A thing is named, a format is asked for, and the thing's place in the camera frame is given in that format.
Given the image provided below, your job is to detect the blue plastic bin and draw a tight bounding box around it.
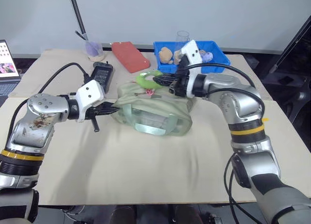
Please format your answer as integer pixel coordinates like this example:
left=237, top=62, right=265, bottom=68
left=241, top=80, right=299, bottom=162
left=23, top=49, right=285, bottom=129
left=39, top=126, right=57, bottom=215
left=153, top=40, right=231, bottom=75

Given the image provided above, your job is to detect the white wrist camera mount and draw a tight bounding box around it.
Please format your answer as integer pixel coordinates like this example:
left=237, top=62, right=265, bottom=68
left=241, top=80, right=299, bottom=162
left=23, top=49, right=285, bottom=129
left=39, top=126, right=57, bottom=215
left=179, top=39, right=204, bottom=99
left=75, top=79, right=105, bottom=123

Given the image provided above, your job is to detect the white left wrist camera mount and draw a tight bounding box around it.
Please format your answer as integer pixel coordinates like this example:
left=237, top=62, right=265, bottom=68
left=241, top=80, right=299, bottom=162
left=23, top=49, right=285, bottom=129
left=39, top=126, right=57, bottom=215
left=75, top=79, right=105, bottom=123

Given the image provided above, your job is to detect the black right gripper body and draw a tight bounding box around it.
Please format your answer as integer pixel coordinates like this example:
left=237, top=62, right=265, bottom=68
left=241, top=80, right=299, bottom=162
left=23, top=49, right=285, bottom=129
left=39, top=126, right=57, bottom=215
left=169, top=71, right=190, bottom=98

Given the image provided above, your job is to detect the black slanted pole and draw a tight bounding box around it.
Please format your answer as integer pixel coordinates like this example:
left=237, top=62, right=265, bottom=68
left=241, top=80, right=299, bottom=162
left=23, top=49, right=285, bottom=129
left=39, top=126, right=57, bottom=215
left=68, top=0, right=88, bottom=36

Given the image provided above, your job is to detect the black power adapter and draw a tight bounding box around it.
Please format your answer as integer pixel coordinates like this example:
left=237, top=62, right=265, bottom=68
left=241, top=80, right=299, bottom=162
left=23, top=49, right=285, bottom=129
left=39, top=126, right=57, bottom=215
left=90, top=61, right=114, bottom=94

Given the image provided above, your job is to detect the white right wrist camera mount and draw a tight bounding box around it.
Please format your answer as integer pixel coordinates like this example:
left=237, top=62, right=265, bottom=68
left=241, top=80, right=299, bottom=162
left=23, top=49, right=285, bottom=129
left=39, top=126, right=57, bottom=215
left=179, top=39, right=204, bottom=99

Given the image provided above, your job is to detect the green pouch with clear window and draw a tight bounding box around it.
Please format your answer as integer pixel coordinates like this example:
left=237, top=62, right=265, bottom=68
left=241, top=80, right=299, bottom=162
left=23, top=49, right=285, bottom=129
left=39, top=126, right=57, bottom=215
left=111, top=81, right=195, bottom=138

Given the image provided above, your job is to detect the black cable under right arm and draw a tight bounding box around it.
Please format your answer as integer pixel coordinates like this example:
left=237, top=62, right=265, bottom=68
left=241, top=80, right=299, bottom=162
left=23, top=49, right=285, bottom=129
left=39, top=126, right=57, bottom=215
left=223, top=153, right=263, bottom=224

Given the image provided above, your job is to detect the small brown plush toy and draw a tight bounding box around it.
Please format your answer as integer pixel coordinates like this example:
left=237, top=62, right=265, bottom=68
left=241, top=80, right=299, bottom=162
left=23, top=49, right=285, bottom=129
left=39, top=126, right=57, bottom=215
left=173, top=50, right=183, bottom=65

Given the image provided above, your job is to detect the clear empty glass cup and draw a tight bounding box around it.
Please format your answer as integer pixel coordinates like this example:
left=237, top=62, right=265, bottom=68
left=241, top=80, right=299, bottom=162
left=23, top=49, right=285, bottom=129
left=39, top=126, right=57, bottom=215
left=176, top=30, right=191, bottom=50

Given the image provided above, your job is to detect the dark rounded shape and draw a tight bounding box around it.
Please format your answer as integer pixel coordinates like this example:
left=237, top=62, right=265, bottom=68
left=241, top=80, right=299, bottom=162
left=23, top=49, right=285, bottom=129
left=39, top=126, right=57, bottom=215
left=173, top=204, right=203, bottom=224
left=111, top=204, right=137, bottom=224

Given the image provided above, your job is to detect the clear cup with purple filling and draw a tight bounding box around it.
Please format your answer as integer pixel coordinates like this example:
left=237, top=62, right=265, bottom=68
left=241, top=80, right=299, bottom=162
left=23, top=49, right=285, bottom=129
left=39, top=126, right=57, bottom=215
left=85, top=33, right=106, bottom=61

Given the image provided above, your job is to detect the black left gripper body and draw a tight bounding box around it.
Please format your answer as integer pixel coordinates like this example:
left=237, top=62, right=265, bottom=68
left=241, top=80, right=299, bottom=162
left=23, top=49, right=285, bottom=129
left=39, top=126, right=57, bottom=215
left=84, top=102, right=108, bottom=134

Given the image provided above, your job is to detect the large brown plush toy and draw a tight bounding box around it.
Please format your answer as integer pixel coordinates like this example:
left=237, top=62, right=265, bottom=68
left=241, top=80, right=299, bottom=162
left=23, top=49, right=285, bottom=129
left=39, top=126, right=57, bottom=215
left=158, top=47, right=174, bottom=64

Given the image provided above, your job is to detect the purple white small toy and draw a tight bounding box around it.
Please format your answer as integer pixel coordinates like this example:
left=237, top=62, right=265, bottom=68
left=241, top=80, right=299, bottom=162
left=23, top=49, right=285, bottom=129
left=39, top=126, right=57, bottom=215
left=199, top=50, right=214, bottom=63

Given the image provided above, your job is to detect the open laptop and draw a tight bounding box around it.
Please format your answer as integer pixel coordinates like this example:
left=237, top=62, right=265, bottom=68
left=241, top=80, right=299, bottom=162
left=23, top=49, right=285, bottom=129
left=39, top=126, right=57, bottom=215
left=0, top=39, right=23, bottom=97

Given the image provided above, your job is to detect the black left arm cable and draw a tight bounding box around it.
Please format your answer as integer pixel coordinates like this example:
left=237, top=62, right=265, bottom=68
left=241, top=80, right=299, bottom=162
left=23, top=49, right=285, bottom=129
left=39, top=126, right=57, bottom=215
left=6, top=62, right=92, bottom=147

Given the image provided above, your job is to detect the beige cloth mat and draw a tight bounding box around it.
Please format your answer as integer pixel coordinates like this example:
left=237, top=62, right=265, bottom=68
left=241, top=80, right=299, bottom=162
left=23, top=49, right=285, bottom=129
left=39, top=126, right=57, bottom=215
left=37, top=95, right=259, bottom=207

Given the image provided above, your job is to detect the bright green plastic toy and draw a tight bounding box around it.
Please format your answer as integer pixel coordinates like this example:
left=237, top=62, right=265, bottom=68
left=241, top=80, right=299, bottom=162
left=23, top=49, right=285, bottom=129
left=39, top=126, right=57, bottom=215
left=135, top=70, right=164, bottom=90

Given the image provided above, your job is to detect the black equipment frame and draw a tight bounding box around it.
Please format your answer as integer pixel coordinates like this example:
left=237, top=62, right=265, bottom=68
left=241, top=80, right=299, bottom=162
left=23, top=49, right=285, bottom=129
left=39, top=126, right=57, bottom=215
left=255, top=14, right=311, bottom=147

